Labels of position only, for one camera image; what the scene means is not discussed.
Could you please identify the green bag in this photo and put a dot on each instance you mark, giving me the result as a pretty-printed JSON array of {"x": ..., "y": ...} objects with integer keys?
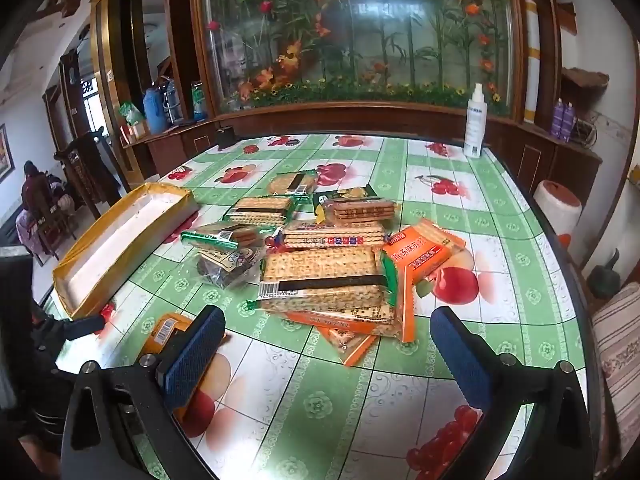
[{"x": 131, "y": 114}]

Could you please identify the dark wooden chair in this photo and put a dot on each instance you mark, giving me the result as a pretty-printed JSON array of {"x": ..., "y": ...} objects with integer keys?
[{"x": 87, "y": 170}]

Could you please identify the round cracker packet black stripe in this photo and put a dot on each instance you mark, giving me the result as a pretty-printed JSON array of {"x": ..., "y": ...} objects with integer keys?
[{"x": 290, "y": 183}]

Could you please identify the framed wall picture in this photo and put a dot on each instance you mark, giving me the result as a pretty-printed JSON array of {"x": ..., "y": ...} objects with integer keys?
[{"x": 5, "y": 152}]

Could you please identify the purple bottle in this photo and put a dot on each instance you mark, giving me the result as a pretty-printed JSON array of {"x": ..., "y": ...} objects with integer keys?
[
  {"x": 556, "y": 120},
  {"x": 568, "y": 122}
]

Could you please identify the green bottle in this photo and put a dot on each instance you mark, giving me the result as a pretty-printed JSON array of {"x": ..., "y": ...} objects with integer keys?
[{"x": 200, "y": 102}]

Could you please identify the rolled white poster yellow stripes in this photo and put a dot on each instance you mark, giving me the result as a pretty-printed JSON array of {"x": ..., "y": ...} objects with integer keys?
[{"x": 532, "y": 60}]

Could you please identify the green fruit print tablecloth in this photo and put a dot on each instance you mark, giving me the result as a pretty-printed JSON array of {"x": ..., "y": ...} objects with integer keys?
[{"x": 350, "y": 405}]

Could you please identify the small black box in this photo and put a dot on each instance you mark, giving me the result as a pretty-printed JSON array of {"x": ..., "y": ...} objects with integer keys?
[{"x": 226, "y": 137}]

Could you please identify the small grey appliance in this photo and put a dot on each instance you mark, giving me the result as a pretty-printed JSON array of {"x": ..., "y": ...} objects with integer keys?
[{"x": 585, "y": 132}]

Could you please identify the blue thermos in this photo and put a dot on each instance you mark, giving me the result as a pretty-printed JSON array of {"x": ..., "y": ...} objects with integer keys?
[{"x": 154, "y": 112}]

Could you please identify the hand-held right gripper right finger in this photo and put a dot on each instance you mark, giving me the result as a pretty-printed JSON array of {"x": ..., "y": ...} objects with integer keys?
[{"x": 460, "y": 360}]

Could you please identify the large cracker packet black stripe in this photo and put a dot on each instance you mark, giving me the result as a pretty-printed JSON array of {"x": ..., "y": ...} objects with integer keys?
[{"x": 320, "y": 270}]

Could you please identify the clear brown sandwich cracker packet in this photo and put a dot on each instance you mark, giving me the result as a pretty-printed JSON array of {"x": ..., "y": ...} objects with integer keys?
[{"x": 360, "y": 211}]

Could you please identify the dark green kettle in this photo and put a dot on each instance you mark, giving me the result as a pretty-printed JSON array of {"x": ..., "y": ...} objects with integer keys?
[{"x": 604, "y": 277}]

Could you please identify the orange cracker packet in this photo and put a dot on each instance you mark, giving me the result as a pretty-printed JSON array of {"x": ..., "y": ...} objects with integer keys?
[
  {"x": 350, "y": 319},
  {"x": 350, "y": 347},
  {"x": 162, "y": 330},
  {"x": 425, "y": 252}
]

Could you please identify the white spray bottle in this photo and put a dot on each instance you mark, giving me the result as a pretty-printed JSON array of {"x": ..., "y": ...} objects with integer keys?
[{"x": 473, "y": 130}]

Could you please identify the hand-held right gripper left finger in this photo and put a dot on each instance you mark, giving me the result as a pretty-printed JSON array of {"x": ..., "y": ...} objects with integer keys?
[{"x": 195, "y": 355}]

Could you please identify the wooden wall shelf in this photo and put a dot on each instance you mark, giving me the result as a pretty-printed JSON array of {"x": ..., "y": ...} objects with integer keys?
[{"x": 585, "y": 80}]

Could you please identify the dark green yellow snack packet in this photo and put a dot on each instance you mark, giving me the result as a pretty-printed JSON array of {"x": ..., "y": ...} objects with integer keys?
[{"x": 350, "y": 193}]

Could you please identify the green cracker packet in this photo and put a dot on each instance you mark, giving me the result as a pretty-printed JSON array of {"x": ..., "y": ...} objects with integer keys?
[
  {"x": 225, "y": 236},
  {"x": 260, "y": 208}
]

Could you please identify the orange plastic object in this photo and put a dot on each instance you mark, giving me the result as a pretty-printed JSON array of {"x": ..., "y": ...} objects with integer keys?
[{"x": 565, "y": 241}]

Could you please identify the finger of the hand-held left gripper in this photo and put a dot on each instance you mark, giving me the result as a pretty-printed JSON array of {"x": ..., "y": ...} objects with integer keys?
[{"x": 82, "y": 326}]

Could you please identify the white stool red top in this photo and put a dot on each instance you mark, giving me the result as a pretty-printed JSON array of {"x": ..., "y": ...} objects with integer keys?
[{"x": 555, "y": 205}]

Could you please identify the striped cushion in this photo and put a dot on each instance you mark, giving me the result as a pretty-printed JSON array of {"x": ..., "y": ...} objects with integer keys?
[{"x": 620, "y": 360}]

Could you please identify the yellow wooden door frame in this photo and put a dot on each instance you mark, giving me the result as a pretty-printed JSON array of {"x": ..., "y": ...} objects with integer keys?
[{"x": 107, "y": 60}]

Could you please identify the yellow cardboard box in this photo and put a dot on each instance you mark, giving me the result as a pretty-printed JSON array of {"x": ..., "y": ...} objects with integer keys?
[{"x": 125, "y": 245}]

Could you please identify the glass display with artificial flowers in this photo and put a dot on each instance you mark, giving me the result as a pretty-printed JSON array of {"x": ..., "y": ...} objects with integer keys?
[{"x": 350, "y": 35}]

